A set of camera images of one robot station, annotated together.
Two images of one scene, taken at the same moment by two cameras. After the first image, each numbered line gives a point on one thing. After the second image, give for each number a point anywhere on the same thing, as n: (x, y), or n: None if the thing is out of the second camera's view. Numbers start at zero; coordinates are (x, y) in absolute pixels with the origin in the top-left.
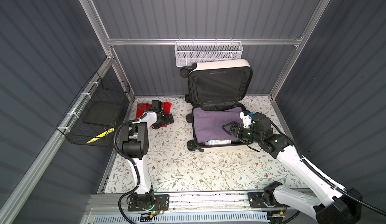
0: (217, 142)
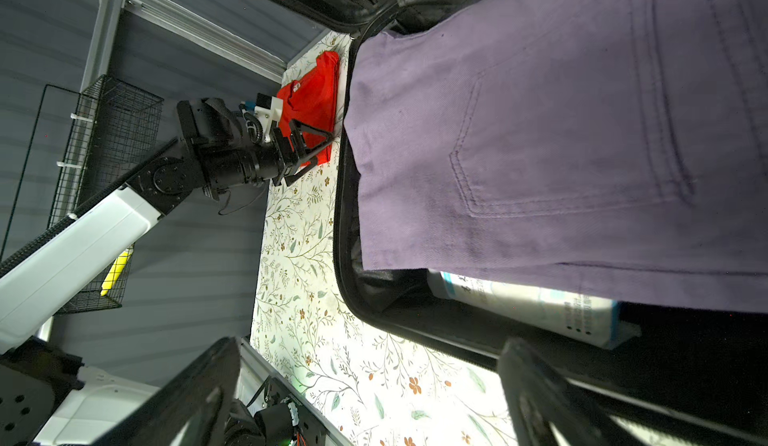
0: (593, 320)
